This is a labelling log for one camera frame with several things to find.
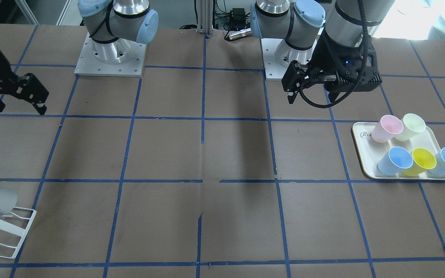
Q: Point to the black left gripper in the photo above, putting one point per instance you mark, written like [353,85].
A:
[327,52]

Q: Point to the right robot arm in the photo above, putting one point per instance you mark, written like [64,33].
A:
[118,34]

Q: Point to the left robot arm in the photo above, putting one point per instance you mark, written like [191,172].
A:
[299,23]

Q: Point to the pink plastic cup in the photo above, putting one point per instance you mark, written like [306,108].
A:
[387,128]

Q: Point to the pale green plastic cup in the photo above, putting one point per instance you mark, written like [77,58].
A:
[412,126]

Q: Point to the yellow plastic cup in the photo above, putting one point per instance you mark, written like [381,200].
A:
[423,161]

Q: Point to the white serving tray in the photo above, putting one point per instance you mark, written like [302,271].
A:
[371,152]

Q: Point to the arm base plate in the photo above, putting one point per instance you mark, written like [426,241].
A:
[122,58]
[277,56]

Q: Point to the aluminium frame post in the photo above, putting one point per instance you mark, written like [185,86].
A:
[205,11]

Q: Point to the white wire cup rack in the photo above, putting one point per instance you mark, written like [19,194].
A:
[14,228]

